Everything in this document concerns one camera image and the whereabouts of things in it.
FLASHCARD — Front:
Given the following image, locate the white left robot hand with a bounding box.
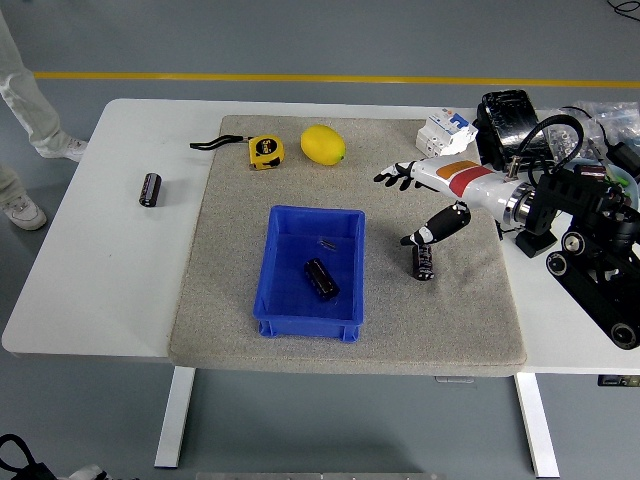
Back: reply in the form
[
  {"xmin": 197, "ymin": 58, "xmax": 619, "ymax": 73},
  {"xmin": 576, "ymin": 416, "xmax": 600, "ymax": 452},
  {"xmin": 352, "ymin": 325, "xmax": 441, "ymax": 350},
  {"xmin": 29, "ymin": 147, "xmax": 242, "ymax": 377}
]
[{"xmin": 69, "ymin": 464, "xmax": 131, "ymax": 480}]

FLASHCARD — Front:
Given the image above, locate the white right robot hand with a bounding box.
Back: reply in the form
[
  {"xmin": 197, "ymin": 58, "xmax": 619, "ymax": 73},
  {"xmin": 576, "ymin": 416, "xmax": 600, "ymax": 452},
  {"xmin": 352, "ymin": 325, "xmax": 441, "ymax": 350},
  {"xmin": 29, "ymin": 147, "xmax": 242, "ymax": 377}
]
[{"xmin": 373, "ymin": 158, "xmax": 520, "ymax": 247}]

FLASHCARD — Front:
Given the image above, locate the black white-printed cylindrical battery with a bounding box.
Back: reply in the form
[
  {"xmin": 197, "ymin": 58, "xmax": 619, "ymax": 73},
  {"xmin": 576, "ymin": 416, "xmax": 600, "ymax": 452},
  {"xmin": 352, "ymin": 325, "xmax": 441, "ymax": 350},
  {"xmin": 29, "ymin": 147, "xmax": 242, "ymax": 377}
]
[{"xmin": 411, "ymin": 242, "xmax": 435, "ymax": 282}]

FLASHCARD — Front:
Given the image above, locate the dark brown cylindrical battery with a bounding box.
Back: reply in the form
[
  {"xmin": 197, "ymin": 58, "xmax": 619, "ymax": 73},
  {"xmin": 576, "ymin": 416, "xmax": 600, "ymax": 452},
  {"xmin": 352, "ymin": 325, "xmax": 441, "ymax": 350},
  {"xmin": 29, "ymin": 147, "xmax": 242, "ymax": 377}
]
[{"xmin": 303, "ymin": 257, "xmax": 342, "ymax": 301}]

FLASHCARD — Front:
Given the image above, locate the blue plastic box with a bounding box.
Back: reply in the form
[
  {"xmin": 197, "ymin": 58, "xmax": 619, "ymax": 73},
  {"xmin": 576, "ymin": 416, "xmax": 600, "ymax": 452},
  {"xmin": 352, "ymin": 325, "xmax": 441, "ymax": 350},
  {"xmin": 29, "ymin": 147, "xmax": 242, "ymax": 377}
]
[{"xmin": 252, "ymin": 203, "xmax": 366, "ymax": 346}]

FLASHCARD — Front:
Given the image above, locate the white circuit breaker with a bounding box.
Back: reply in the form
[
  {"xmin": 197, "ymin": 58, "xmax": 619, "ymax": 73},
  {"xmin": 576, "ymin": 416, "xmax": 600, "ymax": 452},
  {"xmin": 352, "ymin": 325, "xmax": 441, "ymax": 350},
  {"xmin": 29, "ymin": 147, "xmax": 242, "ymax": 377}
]
[{"xmin": 415, "ymin": 110, "xmax": 480, "ymax": 161}]

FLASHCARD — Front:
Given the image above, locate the black wrapped pack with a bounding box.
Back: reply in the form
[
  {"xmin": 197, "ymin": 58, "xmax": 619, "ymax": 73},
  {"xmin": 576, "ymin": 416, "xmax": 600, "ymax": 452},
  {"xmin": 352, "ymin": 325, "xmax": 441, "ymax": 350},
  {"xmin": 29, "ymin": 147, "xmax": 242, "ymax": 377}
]
[{"xmin": 473, "ymin": 88, "xmax": 551, "ymax": 171}]

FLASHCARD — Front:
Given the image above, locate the white table leg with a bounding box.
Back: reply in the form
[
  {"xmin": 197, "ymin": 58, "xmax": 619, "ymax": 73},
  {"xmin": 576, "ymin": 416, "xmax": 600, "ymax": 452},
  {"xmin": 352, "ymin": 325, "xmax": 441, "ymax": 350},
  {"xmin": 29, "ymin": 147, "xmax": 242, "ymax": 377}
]
[
  {"xmin": 514, "ymin": 372, "xmax": 561, "ymax": 479},
  {"xmin": 153, "ymin": 367, "xmax": 196, "ymax": 469}
]

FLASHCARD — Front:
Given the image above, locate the grey-brown table mat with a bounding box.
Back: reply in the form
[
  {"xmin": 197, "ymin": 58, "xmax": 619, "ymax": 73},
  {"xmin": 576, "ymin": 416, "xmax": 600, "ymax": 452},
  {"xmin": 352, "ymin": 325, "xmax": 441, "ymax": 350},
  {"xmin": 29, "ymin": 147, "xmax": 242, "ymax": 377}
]
[{"xmin": 167, "ymin": 114, "xmax": 529, "ymax": 377}]

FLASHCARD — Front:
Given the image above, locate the yellow lemon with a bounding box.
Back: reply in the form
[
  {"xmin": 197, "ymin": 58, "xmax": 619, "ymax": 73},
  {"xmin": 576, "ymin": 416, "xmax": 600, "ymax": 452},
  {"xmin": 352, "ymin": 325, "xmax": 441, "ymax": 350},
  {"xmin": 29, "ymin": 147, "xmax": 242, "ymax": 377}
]
[{"xmin": 299, "ymin": 124, "xmax": 347, "ymax": 165}]

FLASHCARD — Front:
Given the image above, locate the light blue bowl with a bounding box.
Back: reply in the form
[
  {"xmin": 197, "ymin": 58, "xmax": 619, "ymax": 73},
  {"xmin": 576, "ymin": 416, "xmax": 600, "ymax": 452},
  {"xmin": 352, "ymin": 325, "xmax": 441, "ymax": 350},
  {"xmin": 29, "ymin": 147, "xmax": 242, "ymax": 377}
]
[{"xmin": 569, "ymin": 158, "xmax": 640, "ymax": 201}]

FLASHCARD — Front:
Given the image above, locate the black charger block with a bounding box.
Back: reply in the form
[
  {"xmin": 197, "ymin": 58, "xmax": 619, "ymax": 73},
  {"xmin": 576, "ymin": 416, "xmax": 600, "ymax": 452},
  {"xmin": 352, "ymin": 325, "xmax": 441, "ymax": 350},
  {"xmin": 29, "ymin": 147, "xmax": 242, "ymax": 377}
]
[{"xmin": 605, "ymin": 141, "xmax": 640, "ymax": 170}]

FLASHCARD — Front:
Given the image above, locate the clear bag of screws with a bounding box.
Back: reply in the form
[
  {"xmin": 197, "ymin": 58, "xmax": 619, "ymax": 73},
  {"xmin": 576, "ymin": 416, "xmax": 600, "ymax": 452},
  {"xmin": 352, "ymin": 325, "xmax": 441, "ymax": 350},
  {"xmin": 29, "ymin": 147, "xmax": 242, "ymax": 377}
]
[{"xmin": 542, "ymin": 99, "xmax": 640, "ymax": 162}]

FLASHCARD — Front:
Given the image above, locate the yellow tape measure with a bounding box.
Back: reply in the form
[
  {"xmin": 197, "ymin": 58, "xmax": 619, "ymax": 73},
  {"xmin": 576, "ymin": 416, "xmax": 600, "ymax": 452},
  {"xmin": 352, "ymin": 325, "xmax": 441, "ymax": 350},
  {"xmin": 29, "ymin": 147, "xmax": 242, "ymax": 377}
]
[{"xmin": 189, "ymin": 133, "xmax": 285, "ymax": 172}]

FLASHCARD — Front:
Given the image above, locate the black table control panel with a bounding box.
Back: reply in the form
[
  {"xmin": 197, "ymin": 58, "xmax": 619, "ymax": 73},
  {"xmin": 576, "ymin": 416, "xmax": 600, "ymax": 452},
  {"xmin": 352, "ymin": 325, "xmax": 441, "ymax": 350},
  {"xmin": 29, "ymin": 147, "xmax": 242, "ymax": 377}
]
[{"xmin": 597, "ymin": 373, "xmax": 640, "ymax": 388}]

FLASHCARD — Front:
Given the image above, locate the person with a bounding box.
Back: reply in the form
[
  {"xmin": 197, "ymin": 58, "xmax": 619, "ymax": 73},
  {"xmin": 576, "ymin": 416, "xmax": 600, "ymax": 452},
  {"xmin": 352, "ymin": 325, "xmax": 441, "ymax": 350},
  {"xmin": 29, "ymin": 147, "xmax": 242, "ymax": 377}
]
[{"xmin": 0, "ymin": 8, "xmax": 90, "ymax": 231}]

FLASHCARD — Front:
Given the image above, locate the black floor cable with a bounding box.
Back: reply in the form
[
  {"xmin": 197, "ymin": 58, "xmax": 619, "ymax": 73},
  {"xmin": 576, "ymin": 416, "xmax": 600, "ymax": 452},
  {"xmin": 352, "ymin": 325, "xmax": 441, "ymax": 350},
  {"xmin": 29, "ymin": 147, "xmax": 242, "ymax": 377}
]
[{"xmin": 607, "ymin": 0, "xmax": 640, "ymax": 21}]

